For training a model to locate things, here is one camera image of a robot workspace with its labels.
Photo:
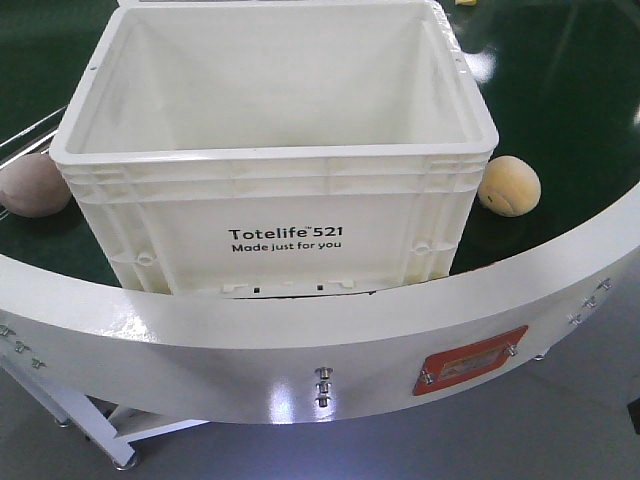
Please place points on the white plastic tote box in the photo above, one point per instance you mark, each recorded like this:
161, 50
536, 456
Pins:
276, 148

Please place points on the yellow tennis ball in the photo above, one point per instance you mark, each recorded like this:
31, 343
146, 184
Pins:
509, 187

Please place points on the pink worn tennis ball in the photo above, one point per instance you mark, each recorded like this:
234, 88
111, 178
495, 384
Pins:
33, 187

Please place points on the white curved conveyor rim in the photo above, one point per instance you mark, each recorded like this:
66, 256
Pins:
303, 359

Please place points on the orange label plate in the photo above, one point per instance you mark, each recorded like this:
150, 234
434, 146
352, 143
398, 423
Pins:
448, 368

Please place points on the white conveyor support leg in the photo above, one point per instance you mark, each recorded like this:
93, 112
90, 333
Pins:
114, 434

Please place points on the metal conveyor guide rails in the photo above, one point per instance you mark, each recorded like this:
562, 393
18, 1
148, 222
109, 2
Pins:
35, 138

